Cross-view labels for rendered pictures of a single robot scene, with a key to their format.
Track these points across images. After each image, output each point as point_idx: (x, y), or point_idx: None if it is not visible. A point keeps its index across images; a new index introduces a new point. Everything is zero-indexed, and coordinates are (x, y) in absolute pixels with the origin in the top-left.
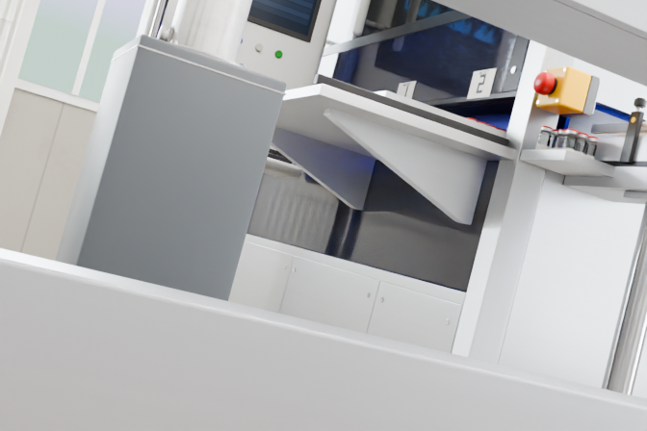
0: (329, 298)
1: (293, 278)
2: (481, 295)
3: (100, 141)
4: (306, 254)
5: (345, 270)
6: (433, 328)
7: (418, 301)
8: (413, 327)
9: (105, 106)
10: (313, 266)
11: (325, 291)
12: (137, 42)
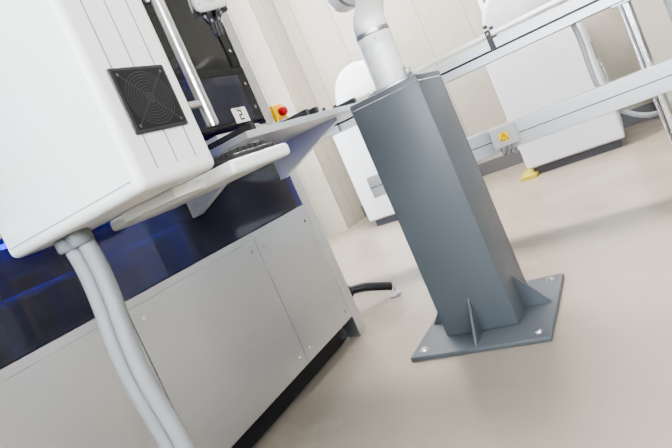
0: (218, 287)
1: (148, 325)
2: (309, 200)
3: (450, 120)
4: (151, 292)
5: (217, 260)
6: (301, 229)
7: (285, 226)
8: (291, 238)
9: (437, 104)
10: (172, 289)
11: (208, 288)
12: (439, 73)
